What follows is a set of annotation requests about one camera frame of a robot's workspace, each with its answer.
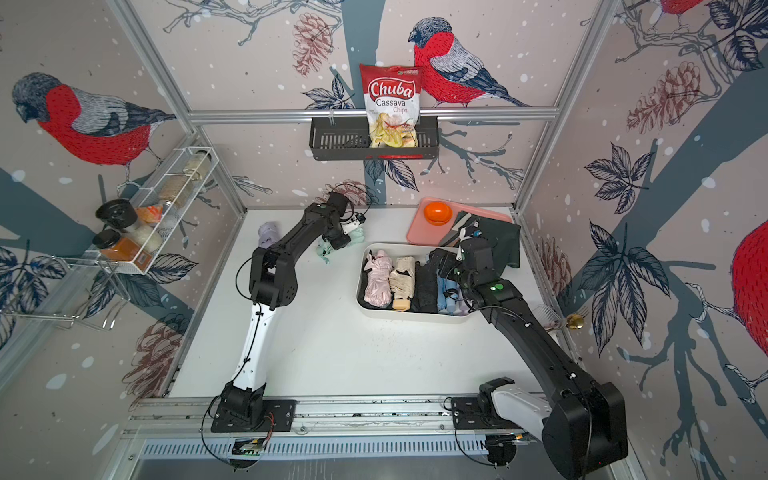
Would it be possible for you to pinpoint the light blue umbrella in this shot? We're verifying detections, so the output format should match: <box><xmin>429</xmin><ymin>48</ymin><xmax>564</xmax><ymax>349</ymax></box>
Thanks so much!
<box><xmin>437</xmin><ymin>276</ymin><xmax>462</xmax><ymax>316</ymax></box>

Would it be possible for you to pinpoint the purple umbrella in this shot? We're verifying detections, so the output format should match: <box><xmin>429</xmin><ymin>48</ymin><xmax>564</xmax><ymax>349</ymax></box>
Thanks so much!
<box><xmin>455</xmin><ymin>297</ymin><xmax>473</xmax><ymax>317</ymax></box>

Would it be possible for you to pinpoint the black umbrella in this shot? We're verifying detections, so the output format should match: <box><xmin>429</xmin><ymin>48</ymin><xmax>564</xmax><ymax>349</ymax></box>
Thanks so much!
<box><xmin>412</xmin><ymin>262</ymin><xmax>438</xmax><ymax>314</ymax></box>

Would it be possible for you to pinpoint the beige umbrella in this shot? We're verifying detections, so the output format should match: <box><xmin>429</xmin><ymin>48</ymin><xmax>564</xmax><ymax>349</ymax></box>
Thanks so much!
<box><xmin>389</xmin><ymin>256</ymin><xmax>416</xmax><ymax>312</ymax></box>

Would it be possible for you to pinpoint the pink umbrella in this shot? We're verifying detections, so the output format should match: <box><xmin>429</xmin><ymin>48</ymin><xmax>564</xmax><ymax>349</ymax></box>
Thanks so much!
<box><xmin>363</xmin><ymin>250</ymin><xmax>393</xmax><ymax>309</ymax></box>

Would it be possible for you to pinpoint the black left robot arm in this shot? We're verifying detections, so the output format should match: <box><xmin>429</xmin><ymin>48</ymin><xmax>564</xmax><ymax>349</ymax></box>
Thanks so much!
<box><xmin>214</xmin><ymin>192</ymin><xmax>366</xmax><ymax>432</ymax></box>

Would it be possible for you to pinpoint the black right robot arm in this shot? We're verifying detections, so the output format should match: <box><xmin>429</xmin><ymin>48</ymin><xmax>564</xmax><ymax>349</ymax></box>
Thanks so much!
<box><xmin>432</xmin><ymin>237</ymin><xmax>629</xmax><ymax>479</ymax></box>

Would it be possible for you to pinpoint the white plastic storage box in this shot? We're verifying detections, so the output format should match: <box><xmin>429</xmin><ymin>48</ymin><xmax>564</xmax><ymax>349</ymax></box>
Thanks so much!
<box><xmin>357</xmin><ymin>243</ymin><xmax>469</xmax><ymax>323</ymax></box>

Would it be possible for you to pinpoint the dark green cloth napkin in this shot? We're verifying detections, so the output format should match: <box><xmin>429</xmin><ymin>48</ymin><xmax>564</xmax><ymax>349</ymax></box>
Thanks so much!
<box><xmin>465</xmin><ymin>214</ymin><xmax>521</xmax><ymax>274</ymax></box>

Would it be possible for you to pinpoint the pink plastic tray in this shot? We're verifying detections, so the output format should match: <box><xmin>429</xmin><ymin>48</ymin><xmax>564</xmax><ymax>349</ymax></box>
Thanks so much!
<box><xmin>406</xmin><ymin>197</ymin><xmax>512</xmax><ymax>246</ymax></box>

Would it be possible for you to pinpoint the orange plastic bowl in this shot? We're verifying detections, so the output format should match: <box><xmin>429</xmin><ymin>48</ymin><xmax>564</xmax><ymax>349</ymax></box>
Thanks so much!
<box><xmin>423</xmin><ymin>201</ymin><xmax>453</xmax><ymax>226</ymax></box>

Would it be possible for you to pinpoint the clear utensil cup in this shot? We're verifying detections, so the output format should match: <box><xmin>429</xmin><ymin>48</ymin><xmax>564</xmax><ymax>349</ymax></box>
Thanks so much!
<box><xmin>532</xmin><ymin>305</ymin><xmax>585</xmax><ymax>332</ymax></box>

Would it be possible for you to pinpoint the red cassava chips bag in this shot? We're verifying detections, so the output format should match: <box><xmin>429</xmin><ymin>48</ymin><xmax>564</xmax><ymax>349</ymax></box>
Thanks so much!
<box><xmin>360</xmin><ymin>65</ymin><xmax>422</xmax><ymax>148</ymax></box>

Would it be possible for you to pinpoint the glass spice jars row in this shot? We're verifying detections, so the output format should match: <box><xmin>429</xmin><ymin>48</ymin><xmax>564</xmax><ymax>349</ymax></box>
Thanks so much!
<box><xmin>136</xmin><ymin>150</ymin><xmax>211</xmax><ymax>225</ymax></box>

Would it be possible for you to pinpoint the black lid spice grinder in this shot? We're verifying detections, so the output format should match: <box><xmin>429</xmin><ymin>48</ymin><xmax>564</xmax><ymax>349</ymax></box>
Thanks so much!
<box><xmin>95</xmin><ymin>198</ymin><xmax>139</xmax><ymax>231</ymax></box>

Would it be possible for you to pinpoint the orange spice jar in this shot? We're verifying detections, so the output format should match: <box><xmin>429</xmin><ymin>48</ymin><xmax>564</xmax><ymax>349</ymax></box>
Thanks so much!
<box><xmin>93</xmin><ymin>229</ymin><xmax>152</xmax><ymax>270</ymax></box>

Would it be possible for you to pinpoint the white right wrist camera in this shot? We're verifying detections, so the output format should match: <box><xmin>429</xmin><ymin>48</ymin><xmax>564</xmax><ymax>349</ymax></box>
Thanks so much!
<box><xmin>456</xmin><ymin>226</ymin><xmax>481</xmax><ymax>262</ymax></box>

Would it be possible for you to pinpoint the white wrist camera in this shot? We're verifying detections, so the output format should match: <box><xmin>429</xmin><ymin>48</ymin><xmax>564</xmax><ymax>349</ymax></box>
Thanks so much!
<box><xmin>456</xmin><ymin>226</ymin><xmax>481</xmax><ymax>262</ymax></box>
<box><xmin>341</xmin><ymin>213</ymin><xmax>366</xmax><ymax>236</ymax></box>

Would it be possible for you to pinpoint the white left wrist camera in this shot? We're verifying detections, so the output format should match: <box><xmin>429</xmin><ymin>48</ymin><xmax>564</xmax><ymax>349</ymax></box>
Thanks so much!
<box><xmin>341</xmin><ymin>213</ymin><xmax>366</xmax><ymax>236</ymax></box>

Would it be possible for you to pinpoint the white handled kitchen knife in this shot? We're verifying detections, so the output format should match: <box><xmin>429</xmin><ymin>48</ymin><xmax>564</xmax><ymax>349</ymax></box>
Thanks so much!
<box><xmin>440</xmin><ymin>211</ymin><xmax>474</xmax><ymax>246</ymax></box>

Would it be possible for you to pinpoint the black wire wall basket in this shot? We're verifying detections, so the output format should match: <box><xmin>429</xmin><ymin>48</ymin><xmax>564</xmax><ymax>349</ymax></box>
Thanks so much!
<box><xmin>309</xmin><ymin>116</ymin><xmax>439</xmax><ymax>161</ymax></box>

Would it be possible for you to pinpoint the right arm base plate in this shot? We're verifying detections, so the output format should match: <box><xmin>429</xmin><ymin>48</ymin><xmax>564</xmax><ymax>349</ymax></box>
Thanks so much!
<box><xmin>443</xmin><ymin>396</ymin><xmax>523</xmax><ymax>431</ymax></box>

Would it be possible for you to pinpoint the white wire spice rack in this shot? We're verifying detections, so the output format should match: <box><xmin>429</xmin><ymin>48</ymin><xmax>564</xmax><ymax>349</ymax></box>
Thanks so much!
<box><xmin>67</xmin><ymin>146</ymin><xmax>219</xmax><ymax>275</ymax></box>

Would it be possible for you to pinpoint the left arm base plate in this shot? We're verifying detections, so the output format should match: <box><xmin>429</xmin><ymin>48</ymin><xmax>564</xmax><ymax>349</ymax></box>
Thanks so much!
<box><xmin>211</xmin><ymin>398</ymin><xmax>298</xmax><ymax>433</ymax></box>

